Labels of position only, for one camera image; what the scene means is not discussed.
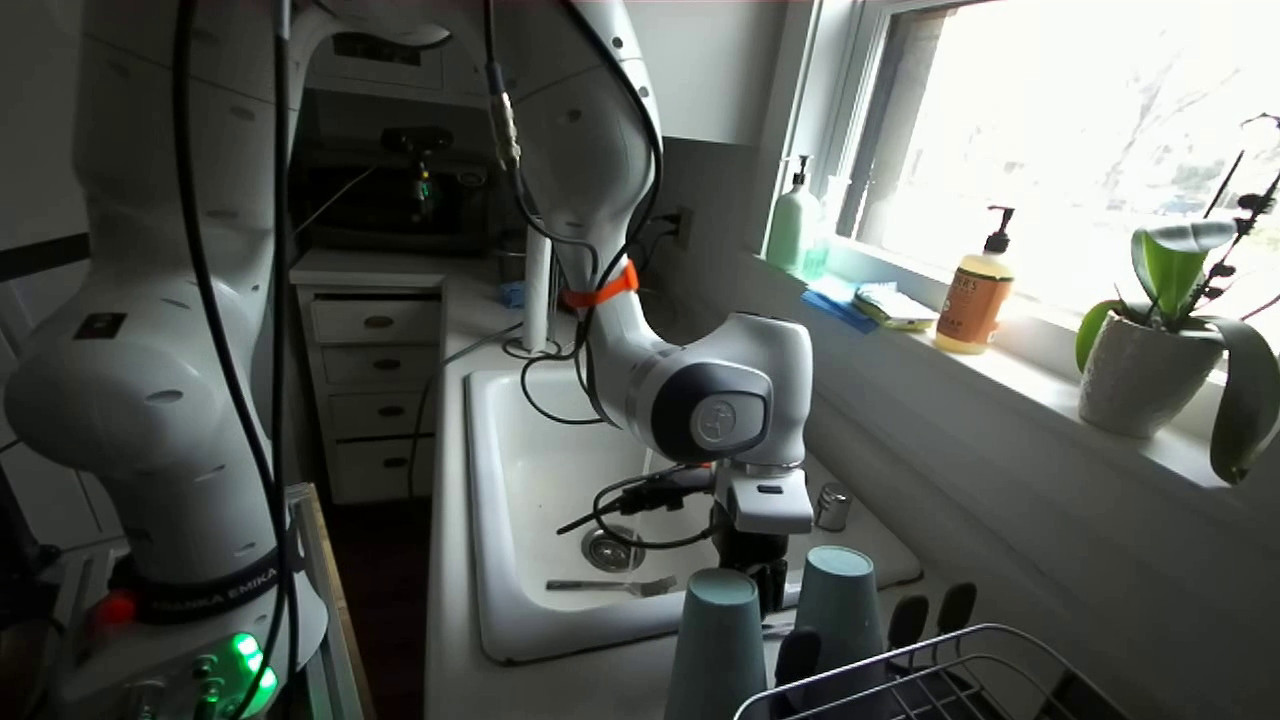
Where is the amber soap pump bottle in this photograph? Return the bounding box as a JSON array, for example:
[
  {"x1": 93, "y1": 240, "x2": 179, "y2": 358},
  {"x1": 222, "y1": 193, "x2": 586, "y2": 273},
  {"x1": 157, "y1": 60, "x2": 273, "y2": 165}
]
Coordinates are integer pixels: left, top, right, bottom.
[{"x1": 928, "y1": 200, "x2": 1020, "y2": 359}]

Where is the yellow sponge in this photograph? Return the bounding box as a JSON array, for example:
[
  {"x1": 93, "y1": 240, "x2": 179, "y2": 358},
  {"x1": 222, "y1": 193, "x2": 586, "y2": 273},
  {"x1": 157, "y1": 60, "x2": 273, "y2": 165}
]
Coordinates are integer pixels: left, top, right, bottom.
[{"x1": 850, "y1": 281, "x2": 939, "y2": 335}]

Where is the black utensil handle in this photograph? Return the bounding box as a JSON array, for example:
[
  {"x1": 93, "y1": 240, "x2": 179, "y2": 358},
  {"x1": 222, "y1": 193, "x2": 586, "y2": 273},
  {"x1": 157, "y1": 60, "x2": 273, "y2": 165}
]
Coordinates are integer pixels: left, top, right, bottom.
[{"x1": 890, "y1": 593, "x2": 933, "y2": 655}]

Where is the wall power outlet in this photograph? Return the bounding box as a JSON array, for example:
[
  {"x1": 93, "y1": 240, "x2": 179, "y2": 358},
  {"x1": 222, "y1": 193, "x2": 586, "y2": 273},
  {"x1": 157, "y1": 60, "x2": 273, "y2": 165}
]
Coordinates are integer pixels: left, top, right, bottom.
[{"x1": 647, "y1": 204, "x2": 691, "y2": 254}]

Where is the red button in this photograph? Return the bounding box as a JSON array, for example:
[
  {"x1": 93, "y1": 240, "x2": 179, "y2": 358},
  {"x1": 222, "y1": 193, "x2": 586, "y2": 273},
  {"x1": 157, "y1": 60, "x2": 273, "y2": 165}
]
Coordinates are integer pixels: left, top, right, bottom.
[{"x1": 89, "y1": 588, "x2": 142, "y2": 640}]

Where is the teal plastic cup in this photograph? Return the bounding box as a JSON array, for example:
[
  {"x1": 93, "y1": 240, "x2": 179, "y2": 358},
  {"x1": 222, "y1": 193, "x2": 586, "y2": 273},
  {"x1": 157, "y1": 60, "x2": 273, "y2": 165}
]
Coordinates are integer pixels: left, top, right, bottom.
[
  {"x1": 662, "y1": 569, "x2": 773, "y2": 720},
  {"x1": 793, "y1": 539, "x2": 894, "y2": 668}
]

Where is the white wall cabinet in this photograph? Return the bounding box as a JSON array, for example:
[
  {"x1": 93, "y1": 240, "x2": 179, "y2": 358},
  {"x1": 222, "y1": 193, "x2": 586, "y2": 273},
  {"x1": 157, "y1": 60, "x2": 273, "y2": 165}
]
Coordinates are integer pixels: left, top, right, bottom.
[{"x1": 619, "y1": 0, "x2": 793, "y2": 153}]

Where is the white drawer cabinet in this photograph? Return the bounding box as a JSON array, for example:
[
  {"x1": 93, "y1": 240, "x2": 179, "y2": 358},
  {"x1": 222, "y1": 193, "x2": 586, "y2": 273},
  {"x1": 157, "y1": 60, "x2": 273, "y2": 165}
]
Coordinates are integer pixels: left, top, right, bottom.
[{"x1": 287, "y1": 249, "x2": 452, "y2": 513}]

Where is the thick black base cable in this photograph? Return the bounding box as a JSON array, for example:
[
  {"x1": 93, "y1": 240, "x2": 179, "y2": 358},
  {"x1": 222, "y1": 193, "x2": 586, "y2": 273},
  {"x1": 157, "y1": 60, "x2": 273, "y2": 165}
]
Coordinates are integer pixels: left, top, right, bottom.
[{"x1": 167, "y1": 0, "x2": 309, "y2": 720}]

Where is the white ceramic sink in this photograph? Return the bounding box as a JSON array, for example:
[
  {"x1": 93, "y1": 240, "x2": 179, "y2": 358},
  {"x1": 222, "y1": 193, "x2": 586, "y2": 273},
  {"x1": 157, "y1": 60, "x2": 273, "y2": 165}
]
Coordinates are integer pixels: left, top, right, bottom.
[{"x1": 458, "y1": 358, "x2": 928, "y2": 668}]

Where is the orange cable strap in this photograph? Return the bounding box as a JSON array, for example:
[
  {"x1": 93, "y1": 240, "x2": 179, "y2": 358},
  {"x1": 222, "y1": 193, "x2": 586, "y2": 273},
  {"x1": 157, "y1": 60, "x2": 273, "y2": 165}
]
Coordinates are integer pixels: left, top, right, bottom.
[{"x1": 556, "y1": 261, "x2": 645, "y2": 320}]

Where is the chrome sink hole cap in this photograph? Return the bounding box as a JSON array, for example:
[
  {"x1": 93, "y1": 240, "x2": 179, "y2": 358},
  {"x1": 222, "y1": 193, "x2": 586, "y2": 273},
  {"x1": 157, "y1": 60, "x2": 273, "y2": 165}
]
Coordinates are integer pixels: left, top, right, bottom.
[{"x1": 811, "y1": 490, "x2": 856, "y2": 535}]

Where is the green soap pump bottle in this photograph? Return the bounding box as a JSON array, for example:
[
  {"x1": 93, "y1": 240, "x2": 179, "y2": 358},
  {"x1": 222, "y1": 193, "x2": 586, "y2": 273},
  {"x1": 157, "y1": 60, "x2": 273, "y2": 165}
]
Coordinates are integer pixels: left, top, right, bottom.
[{"x1": 763, "y1": 153, "x2": 825, "y2": 281}]

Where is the potted plant in white pot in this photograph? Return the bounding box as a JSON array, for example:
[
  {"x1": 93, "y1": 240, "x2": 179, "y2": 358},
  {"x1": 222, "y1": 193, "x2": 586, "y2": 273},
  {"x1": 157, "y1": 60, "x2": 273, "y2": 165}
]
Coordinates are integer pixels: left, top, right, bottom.
[{"x1": 1067, "y1": 109, "x2": 1280, "y2": 494}]

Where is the white window frame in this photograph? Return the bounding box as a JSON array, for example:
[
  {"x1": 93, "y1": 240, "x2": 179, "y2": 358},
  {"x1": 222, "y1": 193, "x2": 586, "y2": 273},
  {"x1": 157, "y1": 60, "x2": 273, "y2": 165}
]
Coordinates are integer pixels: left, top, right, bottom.
[{"x1": 776, "y1": 0, "x2": 1280, "y2": 494}]

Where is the chrome sink drain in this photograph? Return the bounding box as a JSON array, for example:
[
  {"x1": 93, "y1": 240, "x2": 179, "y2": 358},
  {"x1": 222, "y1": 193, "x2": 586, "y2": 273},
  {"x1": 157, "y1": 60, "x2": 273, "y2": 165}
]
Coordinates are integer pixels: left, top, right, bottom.
[{"x1": 580, "y1": 522, "x2": 647, "y2": 578}]

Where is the silver fork in sink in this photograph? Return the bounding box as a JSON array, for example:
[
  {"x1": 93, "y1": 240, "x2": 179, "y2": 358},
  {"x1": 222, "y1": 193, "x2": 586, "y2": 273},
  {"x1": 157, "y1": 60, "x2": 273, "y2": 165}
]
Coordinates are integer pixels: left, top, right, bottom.
[{"x1": 542, "y1": 572, "x2": 682, "y2": 602}]

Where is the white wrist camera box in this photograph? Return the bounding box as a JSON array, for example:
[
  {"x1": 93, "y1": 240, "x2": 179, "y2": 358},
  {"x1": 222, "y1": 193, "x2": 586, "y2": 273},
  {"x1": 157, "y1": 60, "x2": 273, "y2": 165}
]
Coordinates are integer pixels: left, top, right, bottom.
[{"x1": 725, "y1": 470, "x2": 819, "y2": 539}]

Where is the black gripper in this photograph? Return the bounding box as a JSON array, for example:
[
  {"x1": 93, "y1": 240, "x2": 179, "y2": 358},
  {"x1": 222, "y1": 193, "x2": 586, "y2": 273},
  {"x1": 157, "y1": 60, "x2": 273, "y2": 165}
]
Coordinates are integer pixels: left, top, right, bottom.
[{"x1": 715, "y1": 524, "x2": 796, "y2": 615}]

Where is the dish drying rack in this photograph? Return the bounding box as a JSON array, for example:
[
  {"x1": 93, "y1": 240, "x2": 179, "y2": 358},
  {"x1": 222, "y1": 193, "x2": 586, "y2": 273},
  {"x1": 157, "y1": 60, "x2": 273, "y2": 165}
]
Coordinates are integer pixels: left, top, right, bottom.
[{"x1": 729, "y1": 615, "x2": 1140, "y2": 720}]

